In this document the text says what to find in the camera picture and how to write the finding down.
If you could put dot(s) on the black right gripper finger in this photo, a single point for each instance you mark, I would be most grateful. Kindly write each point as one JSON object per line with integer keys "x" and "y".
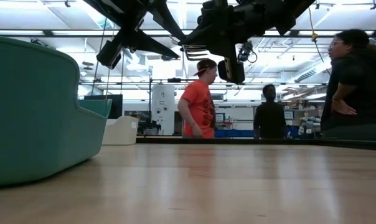
{"x": 206, "y": 39}

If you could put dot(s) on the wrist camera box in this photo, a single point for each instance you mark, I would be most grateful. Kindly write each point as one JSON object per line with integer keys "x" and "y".
{"x": 108, "y": 54}
{"x": 231, "y": 71}

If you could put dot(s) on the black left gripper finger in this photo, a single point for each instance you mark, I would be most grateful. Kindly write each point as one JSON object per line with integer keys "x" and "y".
{"x": 167, "y": 18}
{"x": 153, "y": 43}

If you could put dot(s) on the black table frame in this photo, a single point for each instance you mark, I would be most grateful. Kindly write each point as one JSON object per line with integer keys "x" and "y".
{"x": 237, "y": 141}

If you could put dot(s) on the black ceiling camera mount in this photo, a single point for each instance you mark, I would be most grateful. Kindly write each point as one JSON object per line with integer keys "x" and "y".
{"x": 38, "y": 43}

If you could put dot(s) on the white plastic bin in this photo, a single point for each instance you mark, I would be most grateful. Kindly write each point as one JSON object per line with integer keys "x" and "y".
{"x": 121, "y": 132}

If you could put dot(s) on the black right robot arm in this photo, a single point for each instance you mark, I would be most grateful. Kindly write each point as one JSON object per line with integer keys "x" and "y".
{"x": 284, "y": 12}

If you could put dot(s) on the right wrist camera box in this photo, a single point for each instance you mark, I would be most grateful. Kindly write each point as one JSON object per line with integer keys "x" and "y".
{"x": 231, "y": 71}

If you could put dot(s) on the teal plastic bin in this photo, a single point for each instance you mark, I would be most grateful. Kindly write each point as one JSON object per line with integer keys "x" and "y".
{"x": 35, "y": 130}

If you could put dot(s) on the blue storage bins shelf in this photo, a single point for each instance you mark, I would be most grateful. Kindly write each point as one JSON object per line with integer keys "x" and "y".
{"x": 234, "y": 133}

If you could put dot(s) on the white rolled tubes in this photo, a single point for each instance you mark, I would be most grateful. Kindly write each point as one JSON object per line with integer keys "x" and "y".
{"x": 309, "y": 119}

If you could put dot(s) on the overhead frame bar with lights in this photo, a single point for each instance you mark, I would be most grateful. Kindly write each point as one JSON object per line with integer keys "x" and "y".
{"x": 48, "y": 32}

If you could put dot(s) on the person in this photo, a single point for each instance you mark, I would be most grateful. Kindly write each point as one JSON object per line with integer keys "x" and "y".
{"x": 269, "y": 118}
{"x": 359, "y": 87}
{"x": 197, "y": 105}

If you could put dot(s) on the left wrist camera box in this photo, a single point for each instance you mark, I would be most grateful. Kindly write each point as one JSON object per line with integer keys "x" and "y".
{"x": 108, "y": 54}

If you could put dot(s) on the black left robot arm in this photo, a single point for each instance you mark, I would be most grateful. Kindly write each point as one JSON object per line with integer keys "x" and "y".
{"x": 113, "y": 9}

